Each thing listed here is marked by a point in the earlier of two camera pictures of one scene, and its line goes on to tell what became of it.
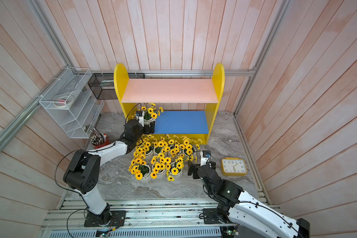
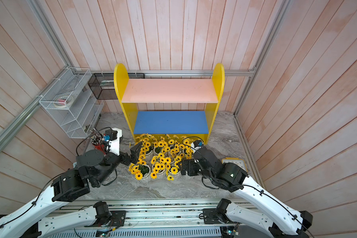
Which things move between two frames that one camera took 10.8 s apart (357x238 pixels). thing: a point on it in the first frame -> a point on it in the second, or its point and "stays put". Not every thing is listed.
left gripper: x=152 y=128 -> x=135 y=155
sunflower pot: x=140 y=169 stays put
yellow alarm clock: x=233 y=166 stays put
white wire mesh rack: x=73 y=102 stays put
